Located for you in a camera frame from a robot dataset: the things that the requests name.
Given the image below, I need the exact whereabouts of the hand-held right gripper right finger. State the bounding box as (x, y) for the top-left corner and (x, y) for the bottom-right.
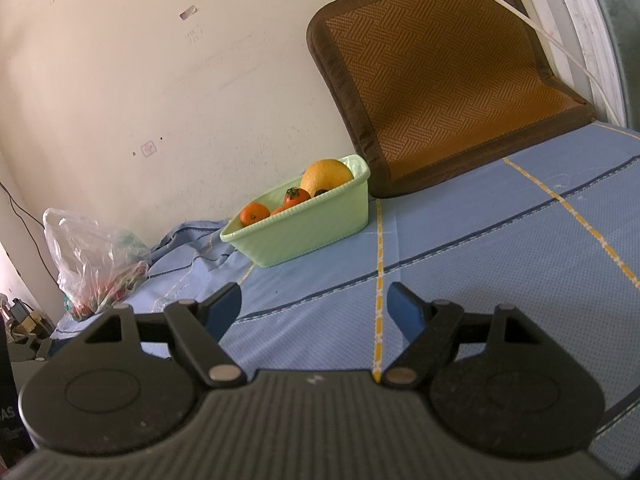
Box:
(382, 281), (546, 388)

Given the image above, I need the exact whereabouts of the dark cable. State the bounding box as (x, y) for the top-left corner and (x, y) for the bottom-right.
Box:
(0, 180), (63, 291)

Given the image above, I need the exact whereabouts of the blue striped bedsheet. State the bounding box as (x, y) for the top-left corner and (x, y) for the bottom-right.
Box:
(52, 121), (640, 441)

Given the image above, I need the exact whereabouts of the yellow grapefruit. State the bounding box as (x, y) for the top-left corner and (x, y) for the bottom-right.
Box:
(300, 159), (355, 199)

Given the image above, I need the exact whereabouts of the white window frame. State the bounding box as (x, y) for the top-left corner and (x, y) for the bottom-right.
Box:
(530, 0), (640, 131)

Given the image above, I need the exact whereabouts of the tangerine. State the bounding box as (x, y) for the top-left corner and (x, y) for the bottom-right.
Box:
(239, 202), (271, 227)

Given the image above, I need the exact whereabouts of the green plastic basket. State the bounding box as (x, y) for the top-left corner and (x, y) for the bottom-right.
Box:
(220, 154), (372, 267)

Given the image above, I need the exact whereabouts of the brown woven mat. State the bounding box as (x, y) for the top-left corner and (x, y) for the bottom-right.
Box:
(306, 0), (598, 200)

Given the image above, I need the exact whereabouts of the clear plastic bag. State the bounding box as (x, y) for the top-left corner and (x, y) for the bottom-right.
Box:
(42, 208), (153, 321)

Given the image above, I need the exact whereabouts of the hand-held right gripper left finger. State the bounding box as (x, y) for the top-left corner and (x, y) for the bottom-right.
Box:
(82, 281), (247, 388)

